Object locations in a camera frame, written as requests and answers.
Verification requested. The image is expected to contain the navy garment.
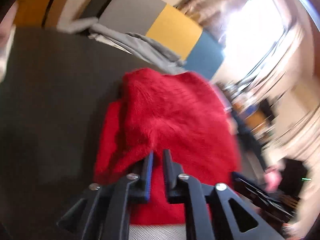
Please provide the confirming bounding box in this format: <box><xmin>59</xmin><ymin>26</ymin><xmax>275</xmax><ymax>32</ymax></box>
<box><xmin>230</xmin><ymin>112</ymin><xmax>268</xmax><ymax>170</ymax></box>

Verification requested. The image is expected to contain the patterned beige curtain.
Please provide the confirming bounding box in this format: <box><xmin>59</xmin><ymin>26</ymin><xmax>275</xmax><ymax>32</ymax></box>
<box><xmin>175</xmin><ymin>0</ymin><xmax>263</xmax><ymax>43</ymax></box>

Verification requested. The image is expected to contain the bright window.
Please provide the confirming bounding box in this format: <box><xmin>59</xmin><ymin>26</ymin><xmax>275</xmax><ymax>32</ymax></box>
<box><xmin>222</xmin><ymin>0</ymin><xmax>288</xmax><ymax>80</ymax></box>

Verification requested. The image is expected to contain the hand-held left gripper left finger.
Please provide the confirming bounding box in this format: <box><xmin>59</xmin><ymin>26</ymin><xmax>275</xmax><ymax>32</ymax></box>
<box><xmin>56</xmin><ymin>151</ymin><xmax>154</xmax><ymax>240</ymax></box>

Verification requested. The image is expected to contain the orange wooden wardrobe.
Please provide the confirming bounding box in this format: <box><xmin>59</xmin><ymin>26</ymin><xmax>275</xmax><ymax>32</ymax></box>
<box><xmin>15</xmin><ymin>0</ymin><xmax>75</xmax><ymax>28</ymax></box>

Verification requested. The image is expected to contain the person's right hand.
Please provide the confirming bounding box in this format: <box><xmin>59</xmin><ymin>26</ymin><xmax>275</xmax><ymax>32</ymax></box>
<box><xmin>264</xmin><ymin>162</ymin><xmax>287</xmax><ymax>193</ymax></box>

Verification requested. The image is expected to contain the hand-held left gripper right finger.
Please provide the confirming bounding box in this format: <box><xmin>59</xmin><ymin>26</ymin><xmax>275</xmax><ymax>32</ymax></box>
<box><xmin>162</xmin><ymin>149</ymin><xmax>284</xmax><ymax>240</ymax></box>

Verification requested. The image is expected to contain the red knit sweater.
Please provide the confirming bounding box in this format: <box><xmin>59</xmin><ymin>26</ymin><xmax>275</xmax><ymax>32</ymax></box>
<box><xmin>93</xmin><ymin>67</ymin><xmax>242</xmax><ymax>225</ymax></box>

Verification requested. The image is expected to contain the grey garment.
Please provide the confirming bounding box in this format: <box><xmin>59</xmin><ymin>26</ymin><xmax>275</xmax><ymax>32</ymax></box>
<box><xmin>87</xmin><ymin>22</ymin><xmax>188</xmax><ymax>75</ymax></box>

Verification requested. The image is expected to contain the folded pink sweater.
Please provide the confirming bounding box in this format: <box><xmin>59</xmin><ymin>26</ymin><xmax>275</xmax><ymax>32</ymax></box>
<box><xmin>0</xmin><ymin>2</ymin><xmax>18</xmax><ymax>45</ymax></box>

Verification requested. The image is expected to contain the grey yellow blue sofa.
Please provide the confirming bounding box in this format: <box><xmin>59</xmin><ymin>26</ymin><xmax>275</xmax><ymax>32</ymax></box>
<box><xmin>99</xmin><ymin>0</ymin><xmax>225</xmax><ymax>80</ymax></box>

